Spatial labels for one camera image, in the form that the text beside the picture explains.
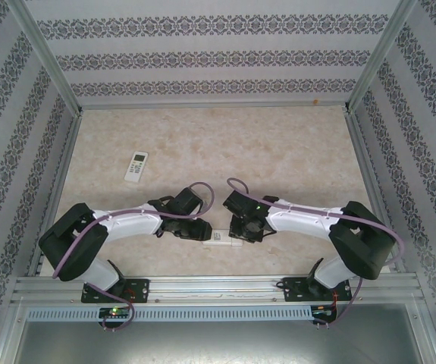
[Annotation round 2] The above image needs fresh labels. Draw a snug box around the right controller board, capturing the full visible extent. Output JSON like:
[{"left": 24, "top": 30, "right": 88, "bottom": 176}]
[{"left": 311, "top": 304, "right": 338, "bottom": 319}]

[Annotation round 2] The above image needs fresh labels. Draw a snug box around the left aluminium side rail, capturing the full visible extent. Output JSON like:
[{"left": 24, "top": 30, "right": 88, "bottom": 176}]
[{"left": 27, "top": 109, "right": 85, "bottom": 278}]

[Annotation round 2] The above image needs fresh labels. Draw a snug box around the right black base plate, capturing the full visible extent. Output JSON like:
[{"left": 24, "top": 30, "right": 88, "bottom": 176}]
[{"left": 282, "top": 275, "right": 352, "bottom": 303}]

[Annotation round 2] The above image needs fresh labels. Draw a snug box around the right aluminium frame post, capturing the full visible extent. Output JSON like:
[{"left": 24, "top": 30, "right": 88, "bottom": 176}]
[{"left": 344, "top": 0, "right": 419, "bottom": 113}]

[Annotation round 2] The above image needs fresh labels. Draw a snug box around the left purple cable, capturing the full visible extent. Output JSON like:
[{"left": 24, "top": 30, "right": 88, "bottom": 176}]
[{"left": 52, "top": 180, "right": 215, "bottom": 333}]

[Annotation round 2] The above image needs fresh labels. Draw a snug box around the right aluminium side rail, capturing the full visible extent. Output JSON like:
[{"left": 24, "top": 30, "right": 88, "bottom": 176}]
[{"left": 344, "top": 105, "right": 406, "bottom": 274}]

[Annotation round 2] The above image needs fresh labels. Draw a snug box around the aluminium mounting rail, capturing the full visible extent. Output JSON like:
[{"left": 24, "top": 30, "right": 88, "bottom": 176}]
[{"left": 11, "top": 275, "right": 424, "bottom": 306}]

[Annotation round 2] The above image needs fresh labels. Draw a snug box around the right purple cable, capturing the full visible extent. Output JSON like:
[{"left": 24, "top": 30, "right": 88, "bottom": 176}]
[{"left": 226, "top": 176, "right": 407, "bottom": 329}]

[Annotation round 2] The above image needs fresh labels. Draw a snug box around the grey slotted cable duct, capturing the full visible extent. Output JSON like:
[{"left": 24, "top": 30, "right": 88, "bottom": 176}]
[{"left": 25, "top": 305, "right": 314, "bottom": 322}]

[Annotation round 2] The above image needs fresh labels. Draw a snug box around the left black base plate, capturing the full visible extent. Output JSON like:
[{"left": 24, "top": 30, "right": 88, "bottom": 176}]
[{"left": 80, "top": 278, "right": 151, "bottom": 304}]

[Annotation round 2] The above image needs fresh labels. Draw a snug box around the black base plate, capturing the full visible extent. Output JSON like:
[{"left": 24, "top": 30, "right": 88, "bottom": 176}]
[
  {"left": 282, "top": 275, "right": 352, "bottom": 303},
  {"left": 80, "top": 278, "right": 151, "bottom": 304}
]

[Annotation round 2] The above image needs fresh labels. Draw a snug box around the purple cable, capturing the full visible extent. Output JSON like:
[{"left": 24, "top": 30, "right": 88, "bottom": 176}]
[
  {"left": 226, "top": 176, "right": 407, "bottom": 329},
  {"left": 52, "top": 180, "right": 215, "bottom": 333}
]

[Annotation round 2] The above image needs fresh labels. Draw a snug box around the aluminium frame post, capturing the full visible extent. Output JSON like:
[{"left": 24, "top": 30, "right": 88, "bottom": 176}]
[
  {"left": 344, "top": 0, "right": 419, "bottom": 113},
  {"left": 7, "top": 0, "right": 85, "bottom": 115}
]

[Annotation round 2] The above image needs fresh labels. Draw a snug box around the aluminium side rail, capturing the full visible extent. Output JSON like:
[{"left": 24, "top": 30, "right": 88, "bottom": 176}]
[
  {"left": 344, "top": 105, "right": 406, "bottom": 274},
  {"left": 27, "top": 109, "right": 85, "bottom": 278}
]

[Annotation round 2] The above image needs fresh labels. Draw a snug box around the left aluminium frame post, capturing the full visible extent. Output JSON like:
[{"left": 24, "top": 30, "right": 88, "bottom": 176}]
[{"left": 7, "top": 0, "right": 85, "bottom": 115}]

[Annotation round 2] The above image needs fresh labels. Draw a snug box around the left controller board green light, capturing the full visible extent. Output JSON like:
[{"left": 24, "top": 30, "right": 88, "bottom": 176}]
[{"left": 98, "top": 306, "right": 132, "bottom": 320}]

